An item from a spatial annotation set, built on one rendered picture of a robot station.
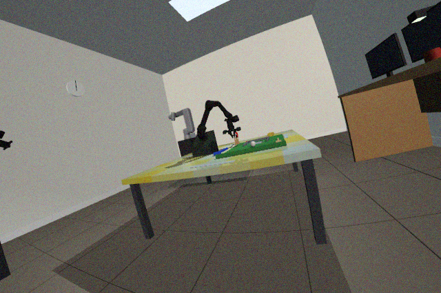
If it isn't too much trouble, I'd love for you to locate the green flat mat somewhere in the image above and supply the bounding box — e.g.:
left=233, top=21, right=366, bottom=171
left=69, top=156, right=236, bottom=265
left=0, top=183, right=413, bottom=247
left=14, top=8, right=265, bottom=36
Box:
left=226, top=134, right=284, bottom=153

